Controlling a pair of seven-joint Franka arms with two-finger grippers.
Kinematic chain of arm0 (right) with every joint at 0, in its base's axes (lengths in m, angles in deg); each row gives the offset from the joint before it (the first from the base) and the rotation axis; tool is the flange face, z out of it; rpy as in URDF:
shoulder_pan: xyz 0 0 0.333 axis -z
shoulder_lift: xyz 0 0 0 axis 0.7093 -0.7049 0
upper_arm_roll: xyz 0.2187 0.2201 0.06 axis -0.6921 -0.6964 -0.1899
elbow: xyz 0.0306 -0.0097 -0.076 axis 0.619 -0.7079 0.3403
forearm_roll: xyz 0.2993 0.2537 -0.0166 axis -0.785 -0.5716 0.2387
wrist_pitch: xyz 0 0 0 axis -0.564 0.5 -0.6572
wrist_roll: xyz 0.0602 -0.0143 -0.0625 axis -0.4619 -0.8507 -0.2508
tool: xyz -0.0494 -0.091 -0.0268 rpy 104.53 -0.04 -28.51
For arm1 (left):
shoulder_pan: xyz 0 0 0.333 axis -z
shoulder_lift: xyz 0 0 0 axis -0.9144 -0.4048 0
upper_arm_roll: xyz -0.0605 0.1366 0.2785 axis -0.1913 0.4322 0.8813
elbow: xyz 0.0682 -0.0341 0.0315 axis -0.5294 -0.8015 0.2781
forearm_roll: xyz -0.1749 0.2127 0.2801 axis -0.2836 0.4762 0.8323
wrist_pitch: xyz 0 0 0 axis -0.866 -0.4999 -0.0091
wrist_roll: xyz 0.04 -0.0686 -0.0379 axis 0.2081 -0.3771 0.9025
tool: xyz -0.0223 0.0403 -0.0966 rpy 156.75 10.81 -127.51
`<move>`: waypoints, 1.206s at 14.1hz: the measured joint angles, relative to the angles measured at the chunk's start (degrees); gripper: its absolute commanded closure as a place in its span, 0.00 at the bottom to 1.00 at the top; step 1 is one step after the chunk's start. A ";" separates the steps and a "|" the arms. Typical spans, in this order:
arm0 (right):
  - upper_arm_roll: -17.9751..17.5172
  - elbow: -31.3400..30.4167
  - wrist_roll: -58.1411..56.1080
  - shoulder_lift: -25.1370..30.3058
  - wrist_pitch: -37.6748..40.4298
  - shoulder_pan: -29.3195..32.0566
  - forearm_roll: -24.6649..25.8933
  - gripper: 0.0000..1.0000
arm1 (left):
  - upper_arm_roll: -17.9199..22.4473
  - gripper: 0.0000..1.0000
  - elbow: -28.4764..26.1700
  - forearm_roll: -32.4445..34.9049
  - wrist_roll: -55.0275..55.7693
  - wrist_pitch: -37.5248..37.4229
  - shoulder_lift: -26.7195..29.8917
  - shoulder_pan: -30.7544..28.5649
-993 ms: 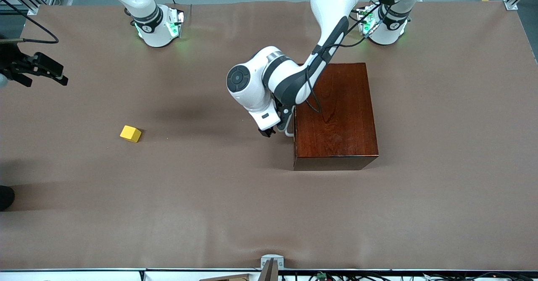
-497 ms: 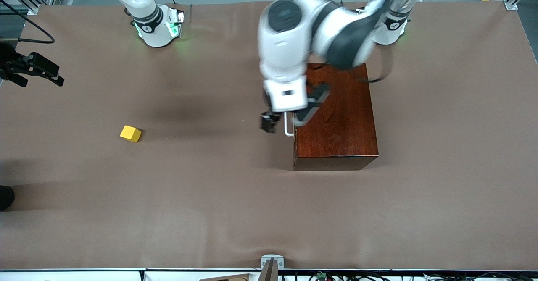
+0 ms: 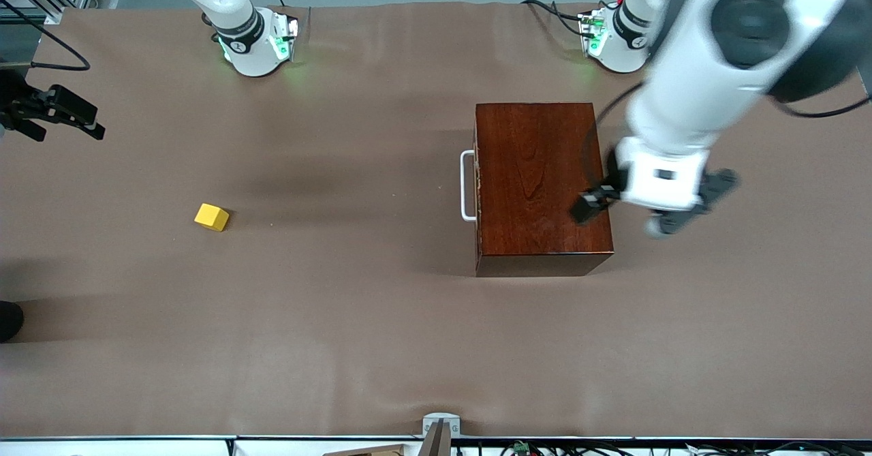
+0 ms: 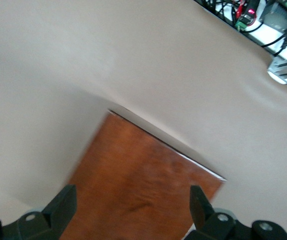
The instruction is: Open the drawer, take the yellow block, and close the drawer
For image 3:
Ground wooden drawer with white handle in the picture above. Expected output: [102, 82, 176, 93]
[461, 105, 482, 259]

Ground yellow block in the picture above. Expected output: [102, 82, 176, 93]
[194, 202, 230, 232]

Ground dark wooden cabinet box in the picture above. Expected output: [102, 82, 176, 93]
[474, 102, 614, 278]

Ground black round object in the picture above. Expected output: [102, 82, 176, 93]
[0, 301, 24, 343]

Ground brown table cloth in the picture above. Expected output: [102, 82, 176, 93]
[0, 1, 872, 441]

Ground brown cardboard piece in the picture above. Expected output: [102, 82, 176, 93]
[322, 444, 404, 456]

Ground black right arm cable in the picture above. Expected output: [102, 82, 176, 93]
[0, 0, 91, 72]

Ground black left base cables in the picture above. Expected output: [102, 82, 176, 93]
[521, 0, 595, 37]

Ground tangled black cables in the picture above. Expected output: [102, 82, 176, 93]
[453, 440, 872, 456]

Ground grey mount bracket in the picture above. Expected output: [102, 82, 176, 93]
[421, 413, 461, 438]

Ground aluminium mount post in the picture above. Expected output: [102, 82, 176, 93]
[417, 419, 452, 456]

